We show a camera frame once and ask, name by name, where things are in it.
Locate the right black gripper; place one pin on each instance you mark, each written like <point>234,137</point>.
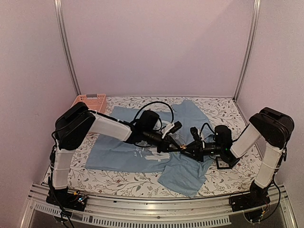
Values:
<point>197,149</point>

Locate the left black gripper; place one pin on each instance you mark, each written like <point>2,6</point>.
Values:
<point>165,147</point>

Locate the silver brooch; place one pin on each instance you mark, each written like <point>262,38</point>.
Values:
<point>183,146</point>

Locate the light blue printed t-shirt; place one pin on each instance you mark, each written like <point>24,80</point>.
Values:
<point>179,173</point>

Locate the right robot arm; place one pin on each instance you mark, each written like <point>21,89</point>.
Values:
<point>274,127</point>

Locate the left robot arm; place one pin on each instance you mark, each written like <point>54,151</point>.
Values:
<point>72,127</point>

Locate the black open jewelry box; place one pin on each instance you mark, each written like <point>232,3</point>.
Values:
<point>221,165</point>

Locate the floral patterned table mat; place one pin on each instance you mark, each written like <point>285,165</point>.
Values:
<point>218,182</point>

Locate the pink plastic basket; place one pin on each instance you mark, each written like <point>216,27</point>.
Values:
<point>95,102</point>

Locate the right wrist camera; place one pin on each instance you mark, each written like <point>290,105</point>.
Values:
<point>196,136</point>

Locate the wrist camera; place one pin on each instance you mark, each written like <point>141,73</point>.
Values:
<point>196,136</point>
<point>170,128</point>

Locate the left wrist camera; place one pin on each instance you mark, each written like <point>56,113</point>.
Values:
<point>170,128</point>

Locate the front aluminium rail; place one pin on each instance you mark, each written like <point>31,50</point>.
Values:
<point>106,211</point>

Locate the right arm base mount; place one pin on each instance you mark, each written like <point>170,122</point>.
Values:
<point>255,198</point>

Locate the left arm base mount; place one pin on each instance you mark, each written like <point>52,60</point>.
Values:
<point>67,200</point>

